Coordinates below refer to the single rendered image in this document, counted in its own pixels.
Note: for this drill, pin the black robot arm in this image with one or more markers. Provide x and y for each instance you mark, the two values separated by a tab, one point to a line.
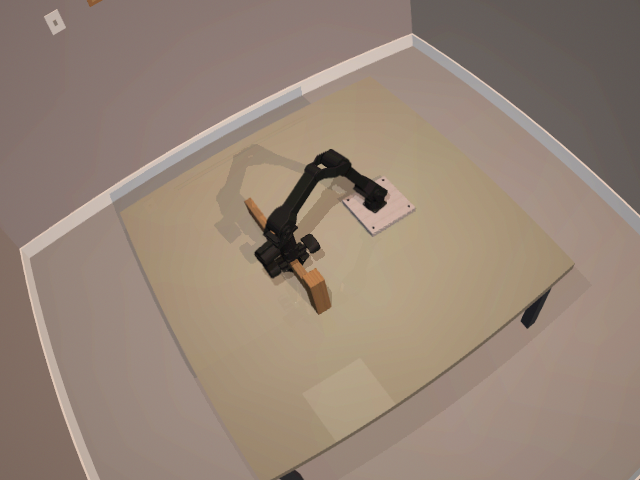
283	218

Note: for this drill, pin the brown wooden post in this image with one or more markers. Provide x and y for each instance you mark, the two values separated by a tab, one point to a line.
317	291

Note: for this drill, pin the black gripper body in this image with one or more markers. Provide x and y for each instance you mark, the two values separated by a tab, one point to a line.
287	257

